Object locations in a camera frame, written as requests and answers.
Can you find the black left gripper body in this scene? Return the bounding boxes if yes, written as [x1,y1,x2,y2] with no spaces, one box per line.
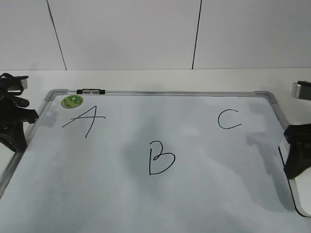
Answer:
[0,93,30,125]

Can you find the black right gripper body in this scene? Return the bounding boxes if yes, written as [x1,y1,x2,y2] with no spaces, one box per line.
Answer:
[284,123,311,155]

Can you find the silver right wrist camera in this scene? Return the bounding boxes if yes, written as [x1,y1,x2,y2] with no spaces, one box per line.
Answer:
[292,81,311,100]

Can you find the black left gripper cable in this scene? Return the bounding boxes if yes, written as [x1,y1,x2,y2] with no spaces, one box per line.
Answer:
[0,72,25,98]

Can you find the round green magnet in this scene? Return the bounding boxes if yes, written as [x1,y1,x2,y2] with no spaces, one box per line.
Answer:
[61,95,84,109]

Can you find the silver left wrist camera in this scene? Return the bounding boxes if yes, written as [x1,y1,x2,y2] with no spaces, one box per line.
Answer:
[6,76,29,96]

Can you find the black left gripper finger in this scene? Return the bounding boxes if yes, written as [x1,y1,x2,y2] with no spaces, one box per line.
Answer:
[16,108,39,124]
[0,122,27,152]

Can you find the white whiteboard with grey frame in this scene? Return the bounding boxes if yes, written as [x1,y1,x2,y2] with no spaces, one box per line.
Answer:
[0,90,311,233]

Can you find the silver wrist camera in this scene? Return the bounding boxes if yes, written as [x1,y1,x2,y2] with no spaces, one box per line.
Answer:
[292,81,311,100]
[6,76,29,96]

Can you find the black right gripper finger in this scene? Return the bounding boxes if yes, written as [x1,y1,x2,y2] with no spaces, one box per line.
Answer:
[284,145,311,179]

